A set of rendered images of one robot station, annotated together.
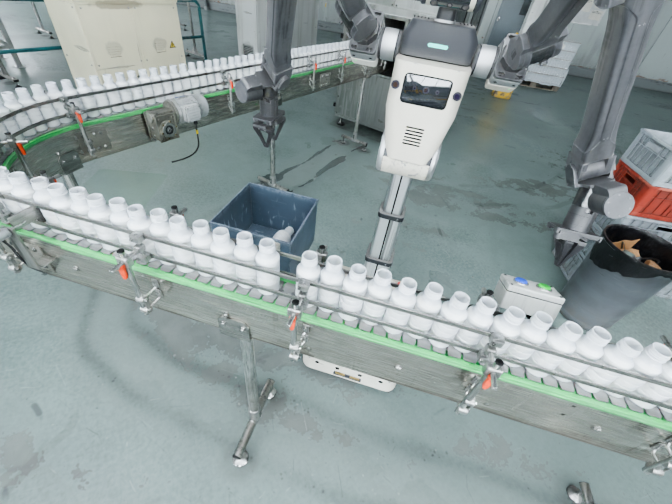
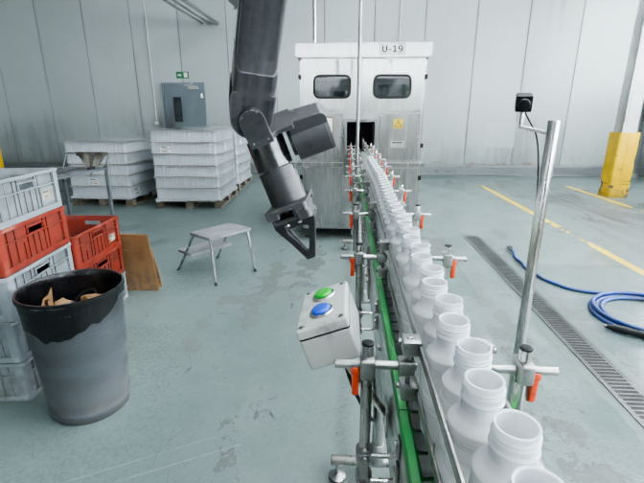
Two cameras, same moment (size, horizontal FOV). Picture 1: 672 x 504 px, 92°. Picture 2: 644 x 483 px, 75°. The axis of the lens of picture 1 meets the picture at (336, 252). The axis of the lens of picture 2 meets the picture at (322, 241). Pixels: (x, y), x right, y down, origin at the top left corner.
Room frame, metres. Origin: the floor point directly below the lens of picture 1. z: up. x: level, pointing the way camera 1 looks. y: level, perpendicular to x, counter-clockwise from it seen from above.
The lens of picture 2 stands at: (0.71, 0.08, 1.40)
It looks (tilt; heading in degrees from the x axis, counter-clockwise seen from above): 17 degrees down; 264
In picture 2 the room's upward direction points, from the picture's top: straight up
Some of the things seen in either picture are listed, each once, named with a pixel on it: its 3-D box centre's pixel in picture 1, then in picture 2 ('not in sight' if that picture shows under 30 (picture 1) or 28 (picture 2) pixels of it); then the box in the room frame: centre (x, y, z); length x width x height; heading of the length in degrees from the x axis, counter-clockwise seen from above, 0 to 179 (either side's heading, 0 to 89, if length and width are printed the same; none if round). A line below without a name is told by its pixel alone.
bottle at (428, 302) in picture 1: (424, 310); (475, 450); (0.52, -0.24, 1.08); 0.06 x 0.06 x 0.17
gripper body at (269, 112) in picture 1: (269, 107); not in sight; (1.05, 0.28, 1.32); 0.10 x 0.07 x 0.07; 168
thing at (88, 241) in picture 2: not in sight; (71, 241); (2.16, -2.90, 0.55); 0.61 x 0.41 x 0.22; 83
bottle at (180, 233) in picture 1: (183, 244); not in sight; (0.62, 0.40, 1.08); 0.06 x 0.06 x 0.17
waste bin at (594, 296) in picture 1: (610, 282); (81, 346); (1.68, -1.84, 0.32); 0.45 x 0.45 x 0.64
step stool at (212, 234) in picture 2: not in sight; (215, 249); (1.31, -3.68, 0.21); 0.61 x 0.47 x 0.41; 134
